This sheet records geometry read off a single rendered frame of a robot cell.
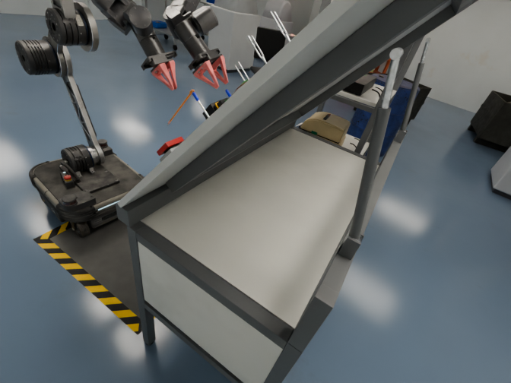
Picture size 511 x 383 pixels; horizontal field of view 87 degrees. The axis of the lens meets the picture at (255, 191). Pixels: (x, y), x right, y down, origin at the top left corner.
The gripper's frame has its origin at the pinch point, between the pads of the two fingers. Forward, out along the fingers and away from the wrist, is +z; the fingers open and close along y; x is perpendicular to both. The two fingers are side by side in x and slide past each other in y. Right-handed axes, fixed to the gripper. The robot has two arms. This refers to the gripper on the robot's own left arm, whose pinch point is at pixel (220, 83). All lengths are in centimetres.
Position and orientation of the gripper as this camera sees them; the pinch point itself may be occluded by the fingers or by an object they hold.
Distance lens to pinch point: 92.7
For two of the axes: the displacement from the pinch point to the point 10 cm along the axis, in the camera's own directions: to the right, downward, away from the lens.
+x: -6.8, 2.9, 6.8
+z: 5.7, 7.9, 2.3
